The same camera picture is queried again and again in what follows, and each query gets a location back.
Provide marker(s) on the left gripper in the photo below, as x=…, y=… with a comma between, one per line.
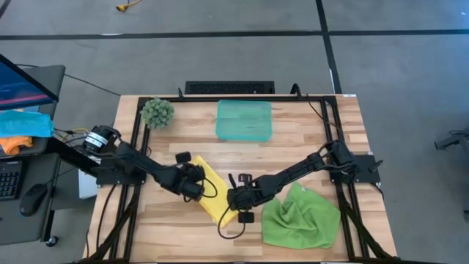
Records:
x=192, y=173

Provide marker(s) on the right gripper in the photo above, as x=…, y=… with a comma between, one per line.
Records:
x=242, y=198

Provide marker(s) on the yellow microfiber towel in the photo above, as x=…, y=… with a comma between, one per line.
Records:
x=220, y=209

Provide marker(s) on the green microfiber towel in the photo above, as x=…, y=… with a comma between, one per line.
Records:
x=300, y=220

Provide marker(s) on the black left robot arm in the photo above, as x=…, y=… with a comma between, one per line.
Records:
x=146, y=165

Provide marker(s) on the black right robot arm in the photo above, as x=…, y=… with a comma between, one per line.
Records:
x=293, y=172

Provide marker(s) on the teal plastic basket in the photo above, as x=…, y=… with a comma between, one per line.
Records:
x=243, y=121

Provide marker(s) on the green artificial plant ball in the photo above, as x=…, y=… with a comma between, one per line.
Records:
x=157, y=113

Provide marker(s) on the black vented box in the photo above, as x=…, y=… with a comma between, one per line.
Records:
x=229, y=88

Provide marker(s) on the white box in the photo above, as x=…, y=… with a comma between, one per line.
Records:
x=87, y=187

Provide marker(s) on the white sticker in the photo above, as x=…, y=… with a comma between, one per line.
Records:
x=350, y=95

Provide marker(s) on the black desk caster wheel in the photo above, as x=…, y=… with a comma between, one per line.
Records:
x=52, y=241

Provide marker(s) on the black computer mouse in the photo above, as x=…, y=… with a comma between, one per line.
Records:
x=33, y=199

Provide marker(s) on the grey rolling desk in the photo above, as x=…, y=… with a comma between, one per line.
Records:
x=25, y=231

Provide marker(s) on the blue cloth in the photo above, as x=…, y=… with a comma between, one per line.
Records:
x=22, y=124

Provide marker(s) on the orange cloth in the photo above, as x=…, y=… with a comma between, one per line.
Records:
x=14, y=143

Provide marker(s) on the black keyboard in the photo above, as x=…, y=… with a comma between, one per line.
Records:
x=9, y=183

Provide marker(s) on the computer monitor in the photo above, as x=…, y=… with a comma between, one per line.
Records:
x=18, y=88

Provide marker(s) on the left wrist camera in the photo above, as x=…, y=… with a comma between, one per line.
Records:
x=183, y=157

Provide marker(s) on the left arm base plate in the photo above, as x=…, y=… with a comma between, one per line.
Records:
x=121, y=180

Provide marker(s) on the black aluminium table frame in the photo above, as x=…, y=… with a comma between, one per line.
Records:
x=238, y=99

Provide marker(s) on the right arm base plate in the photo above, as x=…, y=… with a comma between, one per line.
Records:
x=366, y=176

